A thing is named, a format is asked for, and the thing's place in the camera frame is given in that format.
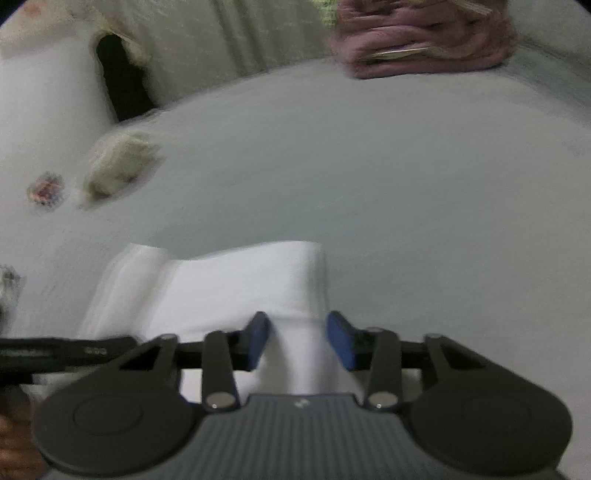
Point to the black hanging garment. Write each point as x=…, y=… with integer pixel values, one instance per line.
x=122, y=78

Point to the white plush dog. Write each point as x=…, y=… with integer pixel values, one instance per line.
x=117, y=164

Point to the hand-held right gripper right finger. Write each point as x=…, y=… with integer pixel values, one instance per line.
x=341, y=341

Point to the pink quilt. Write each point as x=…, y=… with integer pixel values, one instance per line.
x=425, y=41

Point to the cream hanging garment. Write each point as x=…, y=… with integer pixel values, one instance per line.
x=134, y=46

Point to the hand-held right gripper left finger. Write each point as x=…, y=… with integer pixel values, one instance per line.
x=258, y=341

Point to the person's left hand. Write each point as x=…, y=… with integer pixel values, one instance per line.
x=18, y=438

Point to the white pants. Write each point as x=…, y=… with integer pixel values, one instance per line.
x=231, y=286

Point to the grey star-patterned curtain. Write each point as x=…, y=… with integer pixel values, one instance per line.
x=231, y=37

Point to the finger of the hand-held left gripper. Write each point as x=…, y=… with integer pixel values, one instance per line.
x=55, y=354

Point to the smartphone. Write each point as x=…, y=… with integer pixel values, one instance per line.
x=45, y=190

